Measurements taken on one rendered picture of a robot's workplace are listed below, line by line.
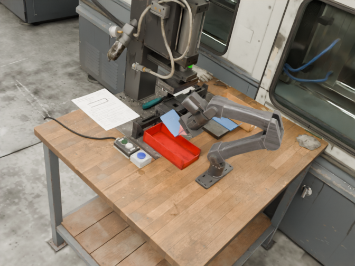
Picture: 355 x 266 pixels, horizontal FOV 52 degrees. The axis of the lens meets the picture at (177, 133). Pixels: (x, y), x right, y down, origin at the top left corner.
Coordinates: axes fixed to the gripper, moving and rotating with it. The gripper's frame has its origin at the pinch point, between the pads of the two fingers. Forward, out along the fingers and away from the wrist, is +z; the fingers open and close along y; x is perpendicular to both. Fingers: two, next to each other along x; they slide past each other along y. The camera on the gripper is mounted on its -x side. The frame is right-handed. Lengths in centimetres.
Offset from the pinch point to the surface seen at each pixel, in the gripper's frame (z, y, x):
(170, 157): 8.3, -6.4, 5.5
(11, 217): 132, 17, 43
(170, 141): 14.8, 0.2, -4.6
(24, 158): 154, 54, 9
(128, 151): 15.7, 5.7, 17.8
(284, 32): -25, 17, -76
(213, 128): 9.1, -5.5, -27.8
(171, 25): -17.7, 40.8, -13.5
